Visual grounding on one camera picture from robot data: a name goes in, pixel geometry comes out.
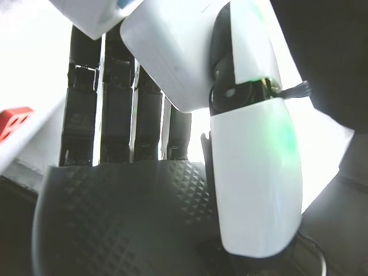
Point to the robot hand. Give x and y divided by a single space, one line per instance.
120 218

